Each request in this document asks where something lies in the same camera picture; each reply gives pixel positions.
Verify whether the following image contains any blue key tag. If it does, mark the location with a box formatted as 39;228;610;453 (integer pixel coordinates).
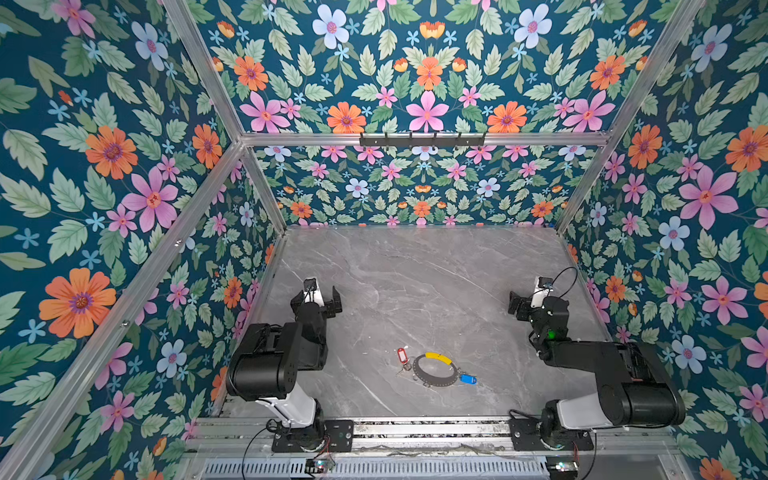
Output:
459;374;477;385

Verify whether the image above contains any large black yellow keyring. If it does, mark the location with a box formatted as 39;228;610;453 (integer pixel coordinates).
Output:
412;352;460;388

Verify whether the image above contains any white ventilation grille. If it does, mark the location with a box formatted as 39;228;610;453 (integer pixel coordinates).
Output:
202;457;550;479

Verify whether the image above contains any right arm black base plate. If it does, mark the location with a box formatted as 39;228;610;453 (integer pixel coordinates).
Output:
508;418;595;451

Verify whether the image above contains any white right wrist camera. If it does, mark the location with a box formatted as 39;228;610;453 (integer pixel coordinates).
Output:
530;276;554;308

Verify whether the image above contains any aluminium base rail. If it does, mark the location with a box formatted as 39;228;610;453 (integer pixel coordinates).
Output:
186;415;680;456

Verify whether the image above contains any black wall hook rack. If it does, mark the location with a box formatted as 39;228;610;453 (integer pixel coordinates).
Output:
358;132;486;148

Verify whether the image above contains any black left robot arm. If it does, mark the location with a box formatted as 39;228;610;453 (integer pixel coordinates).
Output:
225;278;343;451

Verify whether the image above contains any red key tag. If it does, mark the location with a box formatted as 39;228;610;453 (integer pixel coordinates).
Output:
397;348;409;366

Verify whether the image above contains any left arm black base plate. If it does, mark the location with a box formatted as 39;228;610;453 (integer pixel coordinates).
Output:
271;419;355;453

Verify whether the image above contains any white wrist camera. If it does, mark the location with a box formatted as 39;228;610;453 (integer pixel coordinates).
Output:
301;277;325;307
530;276;554;308

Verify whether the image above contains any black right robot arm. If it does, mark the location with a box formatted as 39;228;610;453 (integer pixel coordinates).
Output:
508;289;686;449

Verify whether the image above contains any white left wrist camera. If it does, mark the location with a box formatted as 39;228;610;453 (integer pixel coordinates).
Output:
301;277;325;307

